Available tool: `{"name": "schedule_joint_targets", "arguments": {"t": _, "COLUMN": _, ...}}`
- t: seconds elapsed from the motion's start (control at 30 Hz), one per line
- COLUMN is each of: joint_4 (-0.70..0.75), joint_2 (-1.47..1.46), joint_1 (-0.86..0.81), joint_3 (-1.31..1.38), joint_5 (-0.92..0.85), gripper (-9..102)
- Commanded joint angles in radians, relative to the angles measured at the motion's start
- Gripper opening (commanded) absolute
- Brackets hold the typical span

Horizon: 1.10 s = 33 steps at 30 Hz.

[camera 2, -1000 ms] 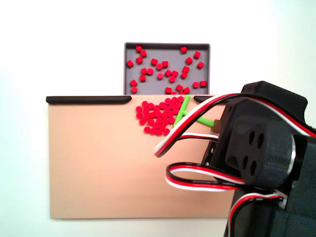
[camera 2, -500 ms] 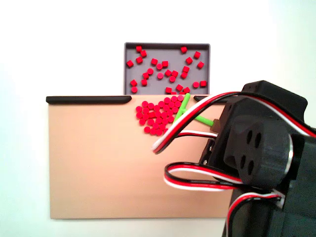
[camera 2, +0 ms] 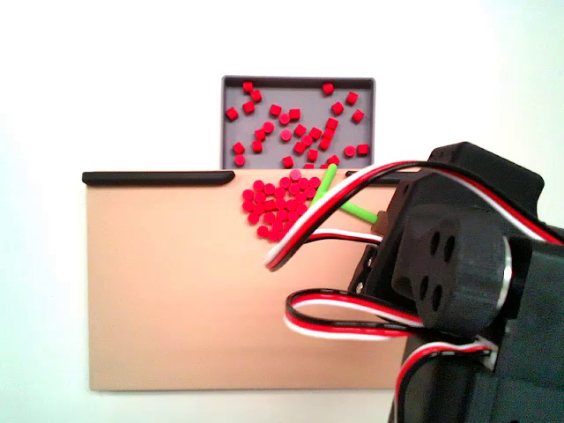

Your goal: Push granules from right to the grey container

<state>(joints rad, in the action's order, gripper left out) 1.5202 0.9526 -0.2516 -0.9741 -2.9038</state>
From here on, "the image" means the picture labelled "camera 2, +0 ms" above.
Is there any brown tool holder block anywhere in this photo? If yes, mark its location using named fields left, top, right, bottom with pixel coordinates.
left=371, top=210, right=393, bottom=237

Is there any green T-shaped pusher tool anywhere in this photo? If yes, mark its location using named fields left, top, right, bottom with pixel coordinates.
left=309, top=163, right=380, bottom=222

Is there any grey rectangular container tray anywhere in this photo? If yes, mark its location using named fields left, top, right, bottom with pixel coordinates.
left=220, top=74, right=377, bottom=171

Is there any beige flat board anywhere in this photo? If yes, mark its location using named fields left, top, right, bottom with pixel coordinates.
left=84, top=168, right=413, bottom=392

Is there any black foam edge rail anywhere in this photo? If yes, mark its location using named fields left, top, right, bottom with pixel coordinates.
left=345, top=170, right=403, bottom=186
left=81, top=170, right=236, bottom=188

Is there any red white black servo cable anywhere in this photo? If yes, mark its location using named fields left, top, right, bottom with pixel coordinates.
left=394, top=338, right=501, bottom=423
left=263, top=160, right=545, bottom=272
left=284, top=288, right=427, bottom=343

